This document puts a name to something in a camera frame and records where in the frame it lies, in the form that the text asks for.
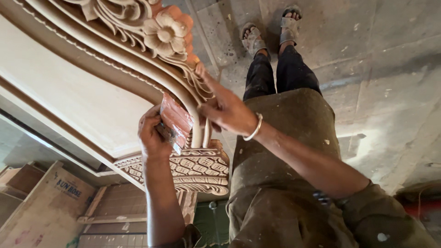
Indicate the person's left hand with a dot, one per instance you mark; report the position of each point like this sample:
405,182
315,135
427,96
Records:
150,134

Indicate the thin wooden batten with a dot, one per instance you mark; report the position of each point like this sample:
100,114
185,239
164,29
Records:
113,218

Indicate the printed plywood sheet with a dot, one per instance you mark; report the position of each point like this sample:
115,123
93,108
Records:
48,210

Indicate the reddish brown sandpaper sheet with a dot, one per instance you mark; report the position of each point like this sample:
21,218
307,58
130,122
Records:
177,119

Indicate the olive green dusty shirt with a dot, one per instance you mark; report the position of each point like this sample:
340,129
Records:
286,179

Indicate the carved wooden bed headboard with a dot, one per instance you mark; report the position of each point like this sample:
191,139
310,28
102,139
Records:
86,86

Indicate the black trousers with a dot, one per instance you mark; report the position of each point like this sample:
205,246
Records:
296,74

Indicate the grey dusty sandal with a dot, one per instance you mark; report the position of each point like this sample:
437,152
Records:
253,40
290,27

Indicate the person's right hand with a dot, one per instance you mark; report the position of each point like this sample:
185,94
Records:
229,110

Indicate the silver metal bangle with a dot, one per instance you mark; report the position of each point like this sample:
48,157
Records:
255,128

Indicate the red dusty machine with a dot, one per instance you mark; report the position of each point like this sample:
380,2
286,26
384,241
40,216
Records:
422,203

